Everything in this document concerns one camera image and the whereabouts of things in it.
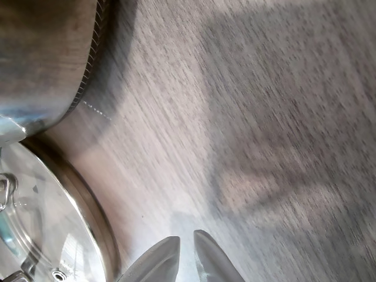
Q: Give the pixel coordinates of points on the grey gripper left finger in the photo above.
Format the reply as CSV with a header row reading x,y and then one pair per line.
x,y
161,261

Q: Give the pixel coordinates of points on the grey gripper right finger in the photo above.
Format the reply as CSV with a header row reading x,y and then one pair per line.
x,y
211,261

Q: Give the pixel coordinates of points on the steel pot with black interior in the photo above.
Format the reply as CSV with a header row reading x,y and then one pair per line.
x,y
44,58

